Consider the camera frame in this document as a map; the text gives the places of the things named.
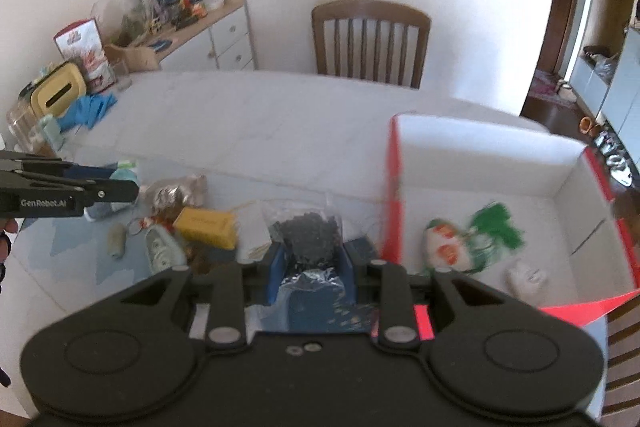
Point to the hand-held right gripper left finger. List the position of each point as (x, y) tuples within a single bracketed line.
[(276, 274)]

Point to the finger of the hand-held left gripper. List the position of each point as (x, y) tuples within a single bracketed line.
[(115, 193), (90, 172)]

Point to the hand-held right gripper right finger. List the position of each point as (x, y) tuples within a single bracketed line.
[(348, 274)]

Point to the clear bag of black beads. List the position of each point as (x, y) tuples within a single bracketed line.
[(306, 237)]

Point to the silver foil packet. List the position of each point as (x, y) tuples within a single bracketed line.
[(177, 192)]

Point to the red and white cardboard box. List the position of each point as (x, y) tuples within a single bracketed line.
[(500, 167)]

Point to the person's left hand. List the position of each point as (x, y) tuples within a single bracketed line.
[(4, 239)]

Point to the teal and white packet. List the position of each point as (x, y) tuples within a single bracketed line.
[(122, 169)]

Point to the beige cylinder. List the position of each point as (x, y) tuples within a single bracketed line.
[(118, 242)]

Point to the pale green cup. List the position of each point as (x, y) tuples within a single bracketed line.
[(51, 131)]

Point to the blue cloth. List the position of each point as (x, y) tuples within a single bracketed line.
[(87, 109)]

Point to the white power adapter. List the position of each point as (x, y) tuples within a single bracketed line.
[(162, 249)]

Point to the clear plastic container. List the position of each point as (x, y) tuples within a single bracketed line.
[(22, 122)]

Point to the yellow tissue box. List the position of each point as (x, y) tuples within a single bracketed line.
[(56, 89)]

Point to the clear drinking glass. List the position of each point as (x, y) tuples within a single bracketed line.
[(121, 74)]

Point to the green white orange packet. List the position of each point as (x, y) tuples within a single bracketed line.
[(452, 242)]

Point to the red and white carton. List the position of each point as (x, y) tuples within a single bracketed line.
[(82, 52)]

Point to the brown cardboard box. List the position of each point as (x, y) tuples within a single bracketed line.
[(132, 57)]

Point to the large crumpled clear plastic bag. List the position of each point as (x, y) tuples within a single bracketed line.
[(122, 12)]

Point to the small white figure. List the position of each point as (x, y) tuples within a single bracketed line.
[(527, 279)]

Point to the white sideboard with wooden top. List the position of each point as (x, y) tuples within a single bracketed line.
[(220, 37)]

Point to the brown wooden chair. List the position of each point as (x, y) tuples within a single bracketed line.
[(371, 37)]

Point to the orange slippers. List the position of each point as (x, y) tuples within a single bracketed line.
[(589, 126)]

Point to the white slippers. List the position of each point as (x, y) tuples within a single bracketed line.
[(566, 90)]

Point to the dark wooden chair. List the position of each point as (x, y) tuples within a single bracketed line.
[(624, 357)]

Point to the grey plastic bag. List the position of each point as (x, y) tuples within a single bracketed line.
[(606, 68)]

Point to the pale blue wall cabinet unit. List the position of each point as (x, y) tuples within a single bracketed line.
[(615, 97)]

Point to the brown door frame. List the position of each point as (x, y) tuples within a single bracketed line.
[(560, 32)]

